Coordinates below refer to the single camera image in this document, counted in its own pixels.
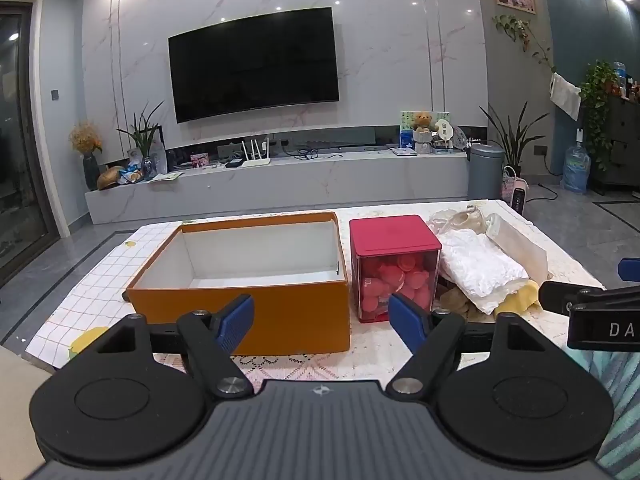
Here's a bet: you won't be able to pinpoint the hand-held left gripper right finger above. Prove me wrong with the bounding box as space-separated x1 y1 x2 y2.
385 292 548 401

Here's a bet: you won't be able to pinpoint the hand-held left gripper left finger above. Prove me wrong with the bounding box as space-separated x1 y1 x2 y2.
95 294 256 400

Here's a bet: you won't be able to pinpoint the orange cardboard box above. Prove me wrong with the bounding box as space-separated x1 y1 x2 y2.
126 211 352 356

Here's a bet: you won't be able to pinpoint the silvery plastic packet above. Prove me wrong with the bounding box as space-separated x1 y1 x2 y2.
486 214 549 282

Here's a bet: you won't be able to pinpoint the white lace cloth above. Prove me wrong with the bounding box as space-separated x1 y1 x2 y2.
439 231 529 315

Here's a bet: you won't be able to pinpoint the crinkled clear plastic bag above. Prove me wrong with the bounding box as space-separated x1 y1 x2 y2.
429 204 502 237

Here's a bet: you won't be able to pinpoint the red lidded clear container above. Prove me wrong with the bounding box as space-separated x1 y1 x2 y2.
349 215 443 324

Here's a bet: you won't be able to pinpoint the teal striped cloth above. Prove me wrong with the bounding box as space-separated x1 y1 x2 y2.
589 347 640 480

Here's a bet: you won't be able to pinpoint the pink space heater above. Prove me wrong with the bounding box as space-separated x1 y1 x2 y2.
509 179 530 216

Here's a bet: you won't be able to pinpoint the blue water jug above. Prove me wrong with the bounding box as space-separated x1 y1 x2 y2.
563 143 592 195

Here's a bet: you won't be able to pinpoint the pink basket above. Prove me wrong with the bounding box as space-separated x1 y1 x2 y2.
501 165 521 201

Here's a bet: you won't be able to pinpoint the dark cabinet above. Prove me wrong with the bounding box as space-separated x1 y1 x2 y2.
581 94 640 197

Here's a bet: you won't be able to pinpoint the grey trash can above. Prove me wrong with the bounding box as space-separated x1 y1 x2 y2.
467 143 505 202

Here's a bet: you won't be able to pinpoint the marble television console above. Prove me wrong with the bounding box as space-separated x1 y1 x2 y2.
84 151 472 226

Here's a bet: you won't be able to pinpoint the white router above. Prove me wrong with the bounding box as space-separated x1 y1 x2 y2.
241 137 272 168

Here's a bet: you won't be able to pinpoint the long-leaved potted plant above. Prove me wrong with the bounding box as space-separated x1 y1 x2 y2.
478 102 552 181

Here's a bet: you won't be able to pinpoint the bushy ivy plant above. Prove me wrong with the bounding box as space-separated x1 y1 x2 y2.
579 59 622 172

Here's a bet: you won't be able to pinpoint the white hanging cloth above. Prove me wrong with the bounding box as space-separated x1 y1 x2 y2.
548 72 582 121

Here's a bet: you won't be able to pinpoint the white standing card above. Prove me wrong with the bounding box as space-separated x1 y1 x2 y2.
152 127 169 176

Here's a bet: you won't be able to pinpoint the golden gourd ornament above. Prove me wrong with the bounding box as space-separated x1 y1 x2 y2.
96 165 124 191

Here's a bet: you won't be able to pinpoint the dark vase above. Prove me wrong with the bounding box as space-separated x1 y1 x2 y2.
82 152 101 191

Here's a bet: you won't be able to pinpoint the green plant in glass vase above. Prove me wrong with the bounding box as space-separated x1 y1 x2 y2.
117 101 167 181

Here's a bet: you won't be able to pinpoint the green picture board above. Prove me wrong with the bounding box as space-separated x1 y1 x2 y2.
399 109 449 151

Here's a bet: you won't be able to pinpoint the beige sofa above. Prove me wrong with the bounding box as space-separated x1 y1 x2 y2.
0 344 57 480

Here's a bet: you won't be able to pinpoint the yellow dried flowers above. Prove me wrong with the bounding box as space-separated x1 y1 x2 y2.
69 121 104 156

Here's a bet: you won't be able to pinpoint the hanging vine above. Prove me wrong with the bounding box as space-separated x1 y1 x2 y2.
492 13 557 74

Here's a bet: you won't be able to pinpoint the glass sliding door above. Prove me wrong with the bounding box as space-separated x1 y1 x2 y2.
0 0 74 288

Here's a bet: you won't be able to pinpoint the black cables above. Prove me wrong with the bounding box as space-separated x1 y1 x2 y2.
294 146 344 162

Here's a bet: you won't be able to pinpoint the black wall television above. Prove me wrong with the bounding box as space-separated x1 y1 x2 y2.
167 6 342 124

